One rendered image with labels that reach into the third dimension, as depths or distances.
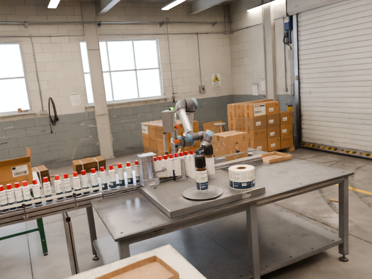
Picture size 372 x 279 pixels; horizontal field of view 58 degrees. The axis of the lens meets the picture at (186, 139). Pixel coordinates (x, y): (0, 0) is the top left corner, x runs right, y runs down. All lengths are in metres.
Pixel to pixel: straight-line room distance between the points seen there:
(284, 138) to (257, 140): 0.76
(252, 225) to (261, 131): 4.45
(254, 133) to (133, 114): 3.31
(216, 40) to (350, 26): 4.00
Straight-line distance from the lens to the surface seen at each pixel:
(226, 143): 3.57
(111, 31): 8.63
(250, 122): 6.82
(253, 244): 2.72
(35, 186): 2.84
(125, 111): 8.60
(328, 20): 7.41
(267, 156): 3.81
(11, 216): 2.88
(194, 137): 3.20
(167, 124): 3.04
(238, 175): 2.59
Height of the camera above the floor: 1.74
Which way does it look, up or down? 10 degrees down
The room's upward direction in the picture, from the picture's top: 5 degrees counter-clockwise
